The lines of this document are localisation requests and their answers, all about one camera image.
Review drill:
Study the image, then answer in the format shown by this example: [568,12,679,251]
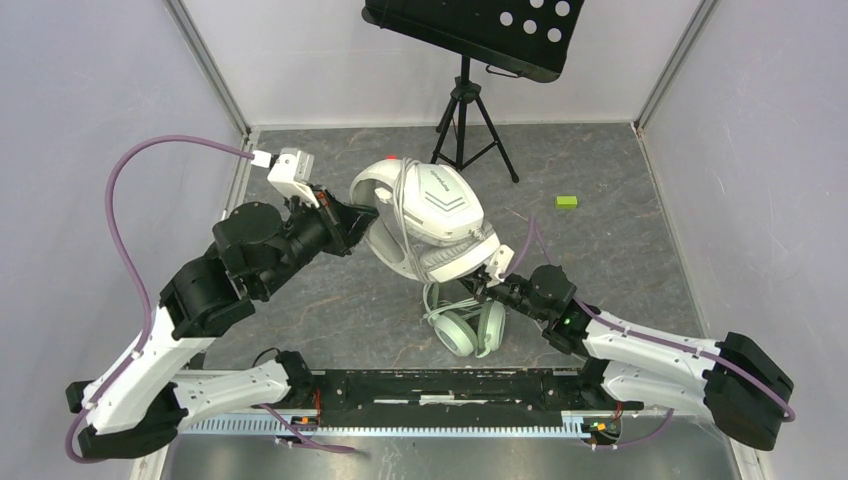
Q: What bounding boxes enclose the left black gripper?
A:
[255,183,381,298]

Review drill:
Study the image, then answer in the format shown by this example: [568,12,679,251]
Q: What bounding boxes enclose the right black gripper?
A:
[443,257,548,323]

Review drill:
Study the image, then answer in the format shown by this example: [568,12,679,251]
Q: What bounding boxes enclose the green headphones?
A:
[422,284,507,358]

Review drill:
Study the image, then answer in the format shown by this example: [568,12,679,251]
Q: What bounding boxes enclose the white headphone cable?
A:
[392,158,492,285]

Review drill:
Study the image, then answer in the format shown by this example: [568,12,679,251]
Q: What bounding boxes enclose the white grey headphones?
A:
[350,158,502,284]

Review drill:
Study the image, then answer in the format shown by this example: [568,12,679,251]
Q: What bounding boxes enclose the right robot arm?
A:
[458,264,797,451]

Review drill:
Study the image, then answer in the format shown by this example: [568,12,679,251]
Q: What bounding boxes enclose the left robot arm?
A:
[65,190,378,463]

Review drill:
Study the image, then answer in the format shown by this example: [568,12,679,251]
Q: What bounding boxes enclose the green small block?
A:
[555,195,579,210]

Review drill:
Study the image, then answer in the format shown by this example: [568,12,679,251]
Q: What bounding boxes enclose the black music stand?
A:
[361,0,585,183]

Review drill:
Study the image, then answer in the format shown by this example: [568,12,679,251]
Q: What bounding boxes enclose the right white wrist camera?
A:
[483,244,515,287]

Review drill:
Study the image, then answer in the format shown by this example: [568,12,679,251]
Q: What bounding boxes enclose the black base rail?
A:
[274,368,643,428]

